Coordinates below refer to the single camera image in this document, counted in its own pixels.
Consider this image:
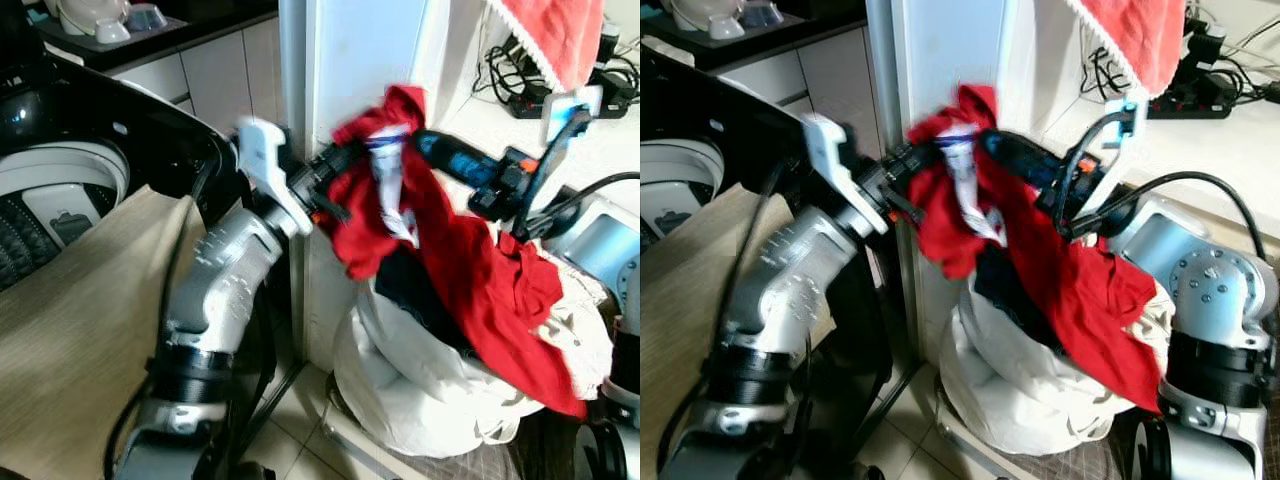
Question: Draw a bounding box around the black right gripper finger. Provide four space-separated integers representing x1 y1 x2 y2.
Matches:
979 129 1063 194
414 129 504 190

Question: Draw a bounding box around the red garment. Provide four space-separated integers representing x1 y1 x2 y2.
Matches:
905 84 1167 417
330 85 591 420

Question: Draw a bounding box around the black top-load washing machine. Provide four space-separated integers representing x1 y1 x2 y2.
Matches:
0 50 251 293
640 45 851 273

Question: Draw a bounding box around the black power strip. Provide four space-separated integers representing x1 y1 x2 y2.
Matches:
1145 85 1241 121
508 65 641 121

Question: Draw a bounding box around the dark navy garment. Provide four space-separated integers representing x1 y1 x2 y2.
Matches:
975 245 1063 353
375 245 483 358

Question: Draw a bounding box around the white upright cabinet panel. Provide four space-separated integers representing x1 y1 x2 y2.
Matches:
278 0 451 371
865 0 1041 363

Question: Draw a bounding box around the white kitchen cabinet dark counter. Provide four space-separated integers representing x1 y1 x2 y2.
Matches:
640 0 877 117
38 0 287 131

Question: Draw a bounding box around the red towel with white trim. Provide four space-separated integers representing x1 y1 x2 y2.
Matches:
1065 0 1187 99
485 0 607 93

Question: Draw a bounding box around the clear glass bowl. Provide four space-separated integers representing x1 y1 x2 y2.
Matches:
125 4 172 35
738 2 787 32

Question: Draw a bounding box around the white fabric laundry bag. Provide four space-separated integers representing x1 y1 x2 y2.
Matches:
333 250 614 459
938 255 1177 457

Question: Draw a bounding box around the white ceramic pot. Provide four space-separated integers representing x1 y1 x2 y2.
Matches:
668 0 747 40
45 0 133 44

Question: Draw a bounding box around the grey checked floor mat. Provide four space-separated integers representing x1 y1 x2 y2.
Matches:
985 440 1136 480
395 440 526 480

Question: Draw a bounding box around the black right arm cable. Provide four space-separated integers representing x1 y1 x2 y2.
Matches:
1060 108 1269 243
512 105 641 241

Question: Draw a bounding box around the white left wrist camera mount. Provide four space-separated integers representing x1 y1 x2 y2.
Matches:
236 116 319 239
800 112 891 239

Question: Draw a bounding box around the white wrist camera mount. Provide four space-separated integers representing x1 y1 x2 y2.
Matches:
540 85 606 148
236 116 319 239
800 112 891 239
1100 97 1151 153

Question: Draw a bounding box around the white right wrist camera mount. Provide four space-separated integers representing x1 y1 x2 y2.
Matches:
540 85 606 148
1100 97 1151 153

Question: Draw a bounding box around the black tangled cable bundle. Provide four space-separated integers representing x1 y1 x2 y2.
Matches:
1088 45 1133 103
474 35 553 107

